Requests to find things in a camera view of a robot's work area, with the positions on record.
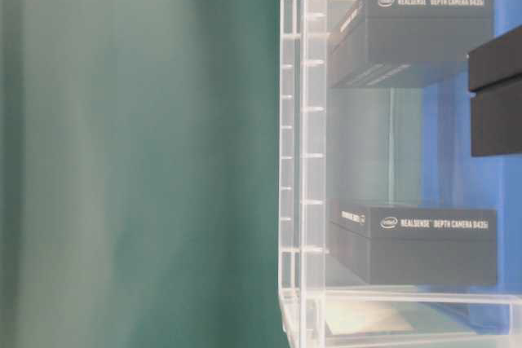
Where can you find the blue cloth liner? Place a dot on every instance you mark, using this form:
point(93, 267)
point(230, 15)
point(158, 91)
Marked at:
point(456, 178)

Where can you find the clear plastic storage case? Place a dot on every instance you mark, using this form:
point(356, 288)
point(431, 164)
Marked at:
point(364, 146)

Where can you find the black camera box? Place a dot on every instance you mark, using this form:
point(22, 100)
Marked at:
point(414, 245)
point(494, 79)
point(406, 43)

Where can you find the green table cloth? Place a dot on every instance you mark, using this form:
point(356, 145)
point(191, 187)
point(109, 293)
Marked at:
point(139, 173)

